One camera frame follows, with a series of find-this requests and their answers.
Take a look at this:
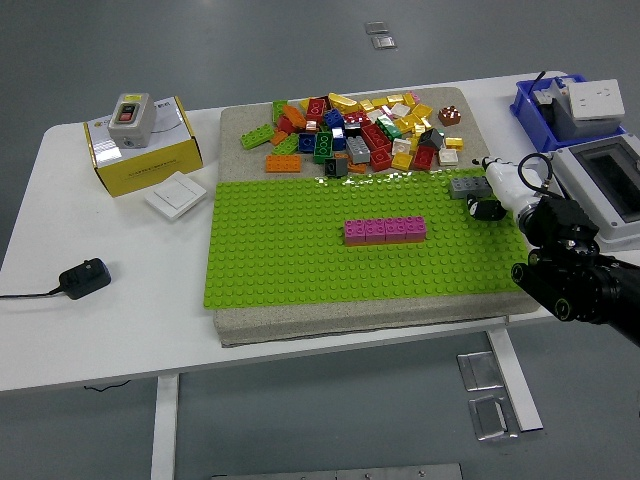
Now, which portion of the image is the lime long brick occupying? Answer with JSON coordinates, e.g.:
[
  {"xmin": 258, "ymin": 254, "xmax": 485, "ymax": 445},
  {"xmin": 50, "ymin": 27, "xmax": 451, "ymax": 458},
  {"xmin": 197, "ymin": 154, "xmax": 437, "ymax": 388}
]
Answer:
[{"xmin": 240, "ymin": 123, "xmax": 276, "ymax": 150}]

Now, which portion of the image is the grey electrical enclosure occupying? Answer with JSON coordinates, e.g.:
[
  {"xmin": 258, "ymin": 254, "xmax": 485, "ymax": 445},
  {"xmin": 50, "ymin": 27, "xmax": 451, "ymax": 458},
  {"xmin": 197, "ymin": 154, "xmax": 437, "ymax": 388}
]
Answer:
[{"xmin": 547, "ymin": 132, "xmax": 640, "ymax": 254}]

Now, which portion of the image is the black power adapter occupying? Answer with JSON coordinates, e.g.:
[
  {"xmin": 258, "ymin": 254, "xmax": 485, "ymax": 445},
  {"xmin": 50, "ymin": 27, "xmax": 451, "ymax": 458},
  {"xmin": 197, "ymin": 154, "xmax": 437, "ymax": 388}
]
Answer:
[{"xmin": 58, "ymin": 257, "xmax": 112, "ymax": 301}]

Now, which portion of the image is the red long brick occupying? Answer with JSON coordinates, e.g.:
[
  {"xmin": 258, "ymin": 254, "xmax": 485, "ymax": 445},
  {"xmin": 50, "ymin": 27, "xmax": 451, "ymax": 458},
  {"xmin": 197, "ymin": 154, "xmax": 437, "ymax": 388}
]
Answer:
[{"xmin": 360, "ymin": 123, "xmax": 393, "ymax": 154}]

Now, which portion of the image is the grey socket base box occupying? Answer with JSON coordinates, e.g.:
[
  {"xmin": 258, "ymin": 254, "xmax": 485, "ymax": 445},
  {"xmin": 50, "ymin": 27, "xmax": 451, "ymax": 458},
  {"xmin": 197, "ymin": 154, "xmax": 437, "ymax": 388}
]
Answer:
[{"xmin": 549, "ymin": 94, "xmax": 625, "ymax": 141}]

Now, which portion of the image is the orange long brick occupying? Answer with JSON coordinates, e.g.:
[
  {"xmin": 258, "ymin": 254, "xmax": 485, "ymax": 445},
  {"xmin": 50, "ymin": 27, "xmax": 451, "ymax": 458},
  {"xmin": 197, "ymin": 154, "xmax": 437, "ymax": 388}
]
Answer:
[{"xmin": 264, "ymin": 154, "xmax": 303, "ymax": 174}]

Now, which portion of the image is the dark grey sloped brick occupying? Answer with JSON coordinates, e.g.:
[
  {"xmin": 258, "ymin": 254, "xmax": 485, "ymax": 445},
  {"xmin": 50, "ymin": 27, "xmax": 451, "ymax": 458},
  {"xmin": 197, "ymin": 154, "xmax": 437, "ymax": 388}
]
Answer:
[{"xmin": 418, "ymin": 127, "xmax": 447, "ymax": 152}]

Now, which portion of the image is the yellow white cardboard box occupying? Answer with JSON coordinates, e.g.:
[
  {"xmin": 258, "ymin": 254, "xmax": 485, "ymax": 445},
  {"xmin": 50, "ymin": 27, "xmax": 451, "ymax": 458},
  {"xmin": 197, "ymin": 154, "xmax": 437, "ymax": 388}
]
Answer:
[{"xmin": 83, "ymin": 95, "xmax": 205, "ymax": 198}]

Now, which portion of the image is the metal floor hatch plate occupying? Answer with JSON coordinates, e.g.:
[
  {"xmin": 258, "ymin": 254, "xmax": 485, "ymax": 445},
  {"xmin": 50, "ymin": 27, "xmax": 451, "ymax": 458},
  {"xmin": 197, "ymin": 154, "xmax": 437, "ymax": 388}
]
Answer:
[
  {"xmin": 468, "ymin": 394, "xmax": 521, "ymax": 441},
  {"xmin": 457, "ymin": 351, "xmax": 506, "ymax": 392}
]

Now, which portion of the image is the dark green long brick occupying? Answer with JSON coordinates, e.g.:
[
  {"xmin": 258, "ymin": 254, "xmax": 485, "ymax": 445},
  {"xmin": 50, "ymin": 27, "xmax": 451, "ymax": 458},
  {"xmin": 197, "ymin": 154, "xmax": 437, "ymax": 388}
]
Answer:
[{"xmin": 313, "ymin": 130, "xmax": 335, "ymax": 165}]

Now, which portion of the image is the white table leg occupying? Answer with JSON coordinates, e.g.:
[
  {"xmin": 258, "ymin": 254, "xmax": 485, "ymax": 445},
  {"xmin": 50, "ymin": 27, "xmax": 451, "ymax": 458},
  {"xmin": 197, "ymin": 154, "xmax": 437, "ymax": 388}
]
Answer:
[
  {"xmin": 150, "ymin": 372, "xmax": 180, "ymax": 480},
  {"xmin": 487, "ymin": 327, "xmax": 545, "ymax": 432}
]

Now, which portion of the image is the grey white electrical part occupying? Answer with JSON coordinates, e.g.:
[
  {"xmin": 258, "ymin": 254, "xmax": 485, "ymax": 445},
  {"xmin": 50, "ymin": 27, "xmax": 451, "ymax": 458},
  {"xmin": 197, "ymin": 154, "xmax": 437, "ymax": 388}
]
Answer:
[{"xmin": 531, "ymin": 77, "xmax": 570, "ymax": 109}]

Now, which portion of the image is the yellow curved brick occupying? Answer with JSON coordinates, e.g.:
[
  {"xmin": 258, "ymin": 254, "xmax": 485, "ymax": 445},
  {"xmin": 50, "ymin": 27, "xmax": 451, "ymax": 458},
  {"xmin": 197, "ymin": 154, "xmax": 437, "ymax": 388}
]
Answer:
[{"xmin": 327, "ymin": 92, "xmax": 361, "ymax": 114}]

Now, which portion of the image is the black adapter cord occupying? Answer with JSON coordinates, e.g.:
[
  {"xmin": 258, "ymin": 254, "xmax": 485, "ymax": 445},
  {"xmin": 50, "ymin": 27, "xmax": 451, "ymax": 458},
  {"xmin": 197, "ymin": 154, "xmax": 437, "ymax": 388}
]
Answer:
[{"xmin": 0, "ymin": 285, "xmax": 66, "ymax": 300}]

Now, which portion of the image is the green studded baseplate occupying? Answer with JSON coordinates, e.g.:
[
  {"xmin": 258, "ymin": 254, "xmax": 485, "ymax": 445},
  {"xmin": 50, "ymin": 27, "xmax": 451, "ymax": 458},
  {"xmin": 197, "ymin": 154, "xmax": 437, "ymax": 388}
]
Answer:
[{"xmin": 202, "ymin": 168, "xmax": 539, "ymax": 310}]

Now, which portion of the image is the brown square brick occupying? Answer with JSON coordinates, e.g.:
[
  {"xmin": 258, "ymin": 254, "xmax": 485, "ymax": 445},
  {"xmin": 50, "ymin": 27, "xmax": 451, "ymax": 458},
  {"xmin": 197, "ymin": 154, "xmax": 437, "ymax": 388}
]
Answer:
[{"xmin": 437, "ymin": 104, "xmax": 463, "ymax": 128}]

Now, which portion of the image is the white wall switch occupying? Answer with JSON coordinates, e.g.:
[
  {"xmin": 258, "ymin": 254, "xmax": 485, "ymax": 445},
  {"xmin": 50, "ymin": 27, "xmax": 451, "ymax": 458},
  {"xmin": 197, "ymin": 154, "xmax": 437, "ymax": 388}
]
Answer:
[{"xmin": 143, "ymin": 170, "xmax": 209, "ymax": 223}]

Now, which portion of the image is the grey push-button switch box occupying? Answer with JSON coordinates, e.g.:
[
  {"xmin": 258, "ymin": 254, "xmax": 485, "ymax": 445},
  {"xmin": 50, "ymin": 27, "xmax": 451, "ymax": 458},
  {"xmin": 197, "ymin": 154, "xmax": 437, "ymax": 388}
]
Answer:
[{"xmin": 107, "ymin": 92, "xmax": 159, "ymax": 150}]

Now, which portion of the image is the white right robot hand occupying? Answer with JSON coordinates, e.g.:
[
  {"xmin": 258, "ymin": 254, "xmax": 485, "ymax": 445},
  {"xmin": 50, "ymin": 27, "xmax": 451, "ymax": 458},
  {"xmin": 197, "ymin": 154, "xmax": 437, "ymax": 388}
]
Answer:
[{"xmin": 465, "ymin": 155, "xmax": 544, "ymax": 222}]

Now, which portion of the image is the white socket panel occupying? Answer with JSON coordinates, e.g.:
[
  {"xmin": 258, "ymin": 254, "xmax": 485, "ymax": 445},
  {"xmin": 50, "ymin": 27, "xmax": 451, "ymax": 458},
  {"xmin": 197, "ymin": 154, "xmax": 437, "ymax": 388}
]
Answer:
[{"xmin": 567, "ymin": 78, "xmax": 626, "ymax": 124}]

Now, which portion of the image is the green white-studded brick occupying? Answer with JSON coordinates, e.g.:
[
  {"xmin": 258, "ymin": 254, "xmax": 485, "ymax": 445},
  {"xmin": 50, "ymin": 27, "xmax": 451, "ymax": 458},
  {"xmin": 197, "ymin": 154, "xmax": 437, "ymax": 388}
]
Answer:
[{"xmin": 376, "ymin": 115, "xmax": 404, "ymax": 141}]

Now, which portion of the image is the blue plastic bin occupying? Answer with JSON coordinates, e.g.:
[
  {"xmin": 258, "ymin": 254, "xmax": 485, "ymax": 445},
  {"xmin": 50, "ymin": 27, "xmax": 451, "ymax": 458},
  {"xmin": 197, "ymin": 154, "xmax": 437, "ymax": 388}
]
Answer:
[{"xmin": 509, "ymin": 73, "xmax": 629, "ymax": 154}]

